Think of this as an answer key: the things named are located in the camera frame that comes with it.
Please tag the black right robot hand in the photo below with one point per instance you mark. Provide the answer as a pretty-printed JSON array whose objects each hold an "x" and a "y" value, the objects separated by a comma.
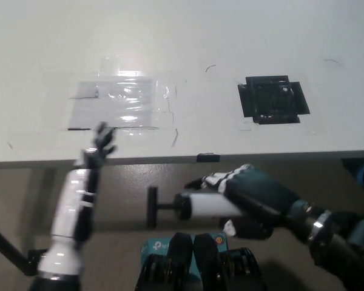
[{"x": 261, "y": 194}]

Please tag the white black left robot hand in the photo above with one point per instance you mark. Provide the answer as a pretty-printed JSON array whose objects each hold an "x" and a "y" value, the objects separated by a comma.
[{"x": 72, "y": 206}]

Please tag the black tape strip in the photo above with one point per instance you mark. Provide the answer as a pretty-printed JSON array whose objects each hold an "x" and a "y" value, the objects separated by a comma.
[{"x": 207, "y": 157}]

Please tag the black floor plate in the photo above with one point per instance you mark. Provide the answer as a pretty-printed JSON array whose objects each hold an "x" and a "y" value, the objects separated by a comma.
[{"x": 33, "y": 260}]

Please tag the black diagonal table leg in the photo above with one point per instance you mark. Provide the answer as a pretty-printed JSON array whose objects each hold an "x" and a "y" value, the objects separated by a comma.
[{"x": 6, "y": 245}]

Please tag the black square fixture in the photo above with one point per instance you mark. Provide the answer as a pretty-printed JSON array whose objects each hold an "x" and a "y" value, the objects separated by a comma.
[{"x": 273, "y": 100}]

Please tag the clear plastic film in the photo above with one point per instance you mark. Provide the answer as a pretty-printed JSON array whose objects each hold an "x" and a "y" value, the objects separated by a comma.
[{"x": 164, "y": 91}]

